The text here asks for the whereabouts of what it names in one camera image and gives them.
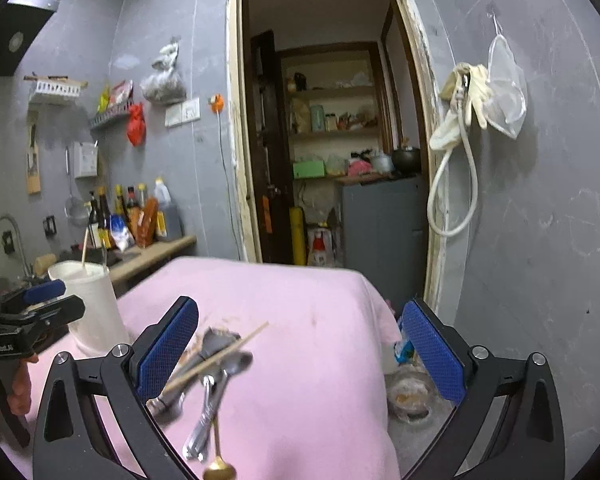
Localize wooden chopstick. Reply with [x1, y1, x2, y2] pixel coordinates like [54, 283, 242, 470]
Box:
[162, 322, 270, 393]
[81, 226, 90, 270]

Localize gold small spoon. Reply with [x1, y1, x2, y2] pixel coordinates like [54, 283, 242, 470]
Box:
[202, 417, 237, 480]

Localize left hand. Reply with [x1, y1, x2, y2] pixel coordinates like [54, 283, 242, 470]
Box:
[8, 354, 38, 416]

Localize white plastic utensil holder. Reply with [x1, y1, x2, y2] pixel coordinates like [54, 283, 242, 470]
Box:
[47, 261, 131, 356]

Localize dark soy sauce bottle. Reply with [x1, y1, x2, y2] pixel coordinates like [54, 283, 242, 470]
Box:
[97, 186, 114, 250]

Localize steel faucet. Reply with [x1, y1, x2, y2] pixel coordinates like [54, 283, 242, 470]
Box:
[0, 214, 34, 280]

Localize mesh strainer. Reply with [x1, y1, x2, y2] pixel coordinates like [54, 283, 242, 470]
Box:
[65, 148, 88, 226]

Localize blue white salt bag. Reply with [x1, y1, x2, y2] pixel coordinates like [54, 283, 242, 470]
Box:
[110, 214, 134, 252]

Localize wooden cutting board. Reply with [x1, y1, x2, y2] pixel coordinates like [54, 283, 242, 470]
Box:
[26, 110, 41, 195]

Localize orange spice packet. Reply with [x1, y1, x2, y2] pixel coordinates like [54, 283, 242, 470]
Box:
[136, 197, 159, 248]

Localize large oil jug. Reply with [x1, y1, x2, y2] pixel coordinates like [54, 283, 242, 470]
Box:
[154, 177, 183, 242]

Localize white grater box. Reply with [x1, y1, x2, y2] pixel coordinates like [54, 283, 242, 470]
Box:
[73, 142, 98, 179]

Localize red plastic bag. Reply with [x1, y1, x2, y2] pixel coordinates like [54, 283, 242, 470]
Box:
[126, 103, 146, 148]

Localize pink table cloth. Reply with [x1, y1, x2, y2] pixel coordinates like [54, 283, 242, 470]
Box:
[2, 254, 402, 480]

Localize clear bag of dried goods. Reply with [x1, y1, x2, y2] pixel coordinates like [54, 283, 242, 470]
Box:
[140, 38, 186, 105]

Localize black range hood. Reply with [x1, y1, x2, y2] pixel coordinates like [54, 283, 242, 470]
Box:
[0, 0, 60, 77]

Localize yellow gas cylinder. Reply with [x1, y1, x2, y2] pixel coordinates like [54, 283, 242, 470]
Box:
[289, 207, 306, 266]

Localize grey cabinet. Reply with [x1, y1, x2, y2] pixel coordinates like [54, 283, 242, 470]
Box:
[341, 177, 428, 312]

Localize green box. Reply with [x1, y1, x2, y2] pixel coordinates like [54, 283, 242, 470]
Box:
[292, 159, 326, 180]

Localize black pot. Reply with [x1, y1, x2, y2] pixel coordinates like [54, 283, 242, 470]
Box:
[391, 146, 422, 176]

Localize clear mesh bag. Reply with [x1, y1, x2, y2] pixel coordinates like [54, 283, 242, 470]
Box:
[484, 9, 528, 140]

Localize cream rubber gloves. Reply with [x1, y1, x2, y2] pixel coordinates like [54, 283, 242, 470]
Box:
[429, 62, 492, 152]

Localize grey wire shelf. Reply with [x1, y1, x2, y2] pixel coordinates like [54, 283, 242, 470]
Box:
[88, 99, 134, 130]

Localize white wall rack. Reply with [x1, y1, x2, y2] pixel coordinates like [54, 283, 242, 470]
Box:
[23, 75, 88, 105]

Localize white wall socket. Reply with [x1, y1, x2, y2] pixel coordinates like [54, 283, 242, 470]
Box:
[164, 96, 200, 128]

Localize white hose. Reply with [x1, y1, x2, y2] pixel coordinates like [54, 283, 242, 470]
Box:
[426, 86, 480, 239]

